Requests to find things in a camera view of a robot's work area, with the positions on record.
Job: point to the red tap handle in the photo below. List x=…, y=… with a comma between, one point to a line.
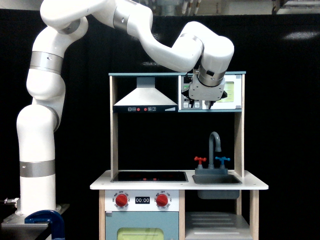
x=200, y=161

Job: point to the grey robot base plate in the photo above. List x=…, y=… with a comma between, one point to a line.
x=17, y=219

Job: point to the blue tap handle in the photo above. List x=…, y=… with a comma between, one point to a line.
x=222, y=161

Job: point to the grey microwave control panel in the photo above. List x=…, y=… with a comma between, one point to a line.
x=184, y=101

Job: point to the blue c-clamp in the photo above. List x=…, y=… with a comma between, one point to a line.
x=53, y=218

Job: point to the grey toy sink basin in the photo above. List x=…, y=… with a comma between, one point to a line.
x=217, y=179

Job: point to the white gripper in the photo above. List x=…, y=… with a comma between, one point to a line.
x=209, y=94

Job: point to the red oven knob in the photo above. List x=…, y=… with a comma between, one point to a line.
x=121, y=200
x=161, y=200

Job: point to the wooden toy kitchen frame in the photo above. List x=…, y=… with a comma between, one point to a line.
x=169, y=141

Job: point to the left red oven knob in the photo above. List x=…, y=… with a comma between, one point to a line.
x=121, y=200

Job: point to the white knob panel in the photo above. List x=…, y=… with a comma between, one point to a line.
x=142, y=200

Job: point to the black toy stovetop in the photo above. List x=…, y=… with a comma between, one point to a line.
x=150, y=176

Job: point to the silver range hood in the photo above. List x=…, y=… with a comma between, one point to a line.
x=145, y=98

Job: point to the right red oven knob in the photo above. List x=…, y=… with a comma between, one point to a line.
x=161, y=200

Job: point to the light blue oven door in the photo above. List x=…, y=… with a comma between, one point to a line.
x=141, y=225

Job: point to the grey lower shelf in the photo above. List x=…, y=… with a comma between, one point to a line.
x=216, y=226

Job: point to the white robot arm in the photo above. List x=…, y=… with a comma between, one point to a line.
x=66, y=22

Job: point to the metal cable connector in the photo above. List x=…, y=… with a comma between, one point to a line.
x=11, y=201

